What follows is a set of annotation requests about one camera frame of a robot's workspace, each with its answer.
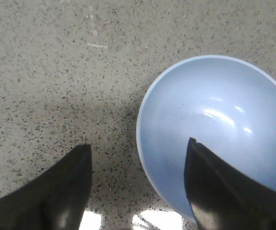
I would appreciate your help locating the light blue bowl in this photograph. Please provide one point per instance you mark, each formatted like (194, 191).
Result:
(227, 104)

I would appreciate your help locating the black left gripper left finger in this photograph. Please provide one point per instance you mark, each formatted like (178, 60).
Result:
(55, 200)

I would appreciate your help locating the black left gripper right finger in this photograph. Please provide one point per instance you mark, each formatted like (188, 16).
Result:
(223, 198)

